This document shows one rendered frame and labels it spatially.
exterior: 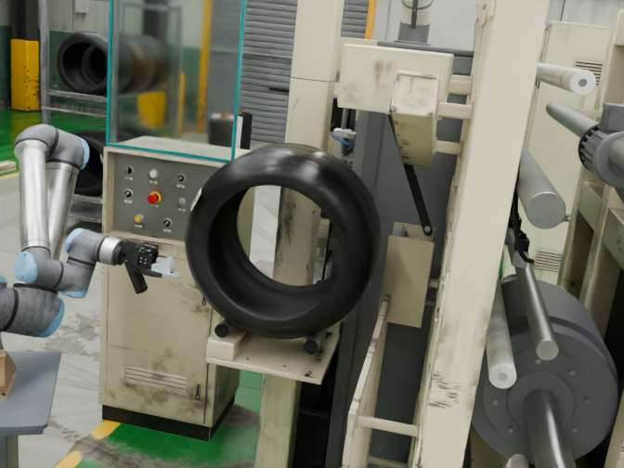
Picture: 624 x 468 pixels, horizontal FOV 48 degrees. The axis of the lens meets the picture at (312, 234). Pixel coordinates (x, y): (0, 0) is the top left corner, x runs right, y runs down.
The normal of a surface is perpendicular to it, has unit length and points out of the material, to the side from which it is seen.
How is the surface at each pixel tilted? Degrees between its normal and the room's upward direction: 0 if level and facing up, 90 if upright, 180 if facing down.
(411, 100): 72
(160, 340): 89
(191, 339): 90
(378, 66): 90
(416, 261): 90
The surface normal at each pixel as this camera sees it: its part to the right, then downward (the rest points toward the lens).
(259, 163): -0.24, -0.54
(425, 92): -0.16, -0.06
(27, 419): 0.11, -0.96
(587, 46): -0.27, 0.24
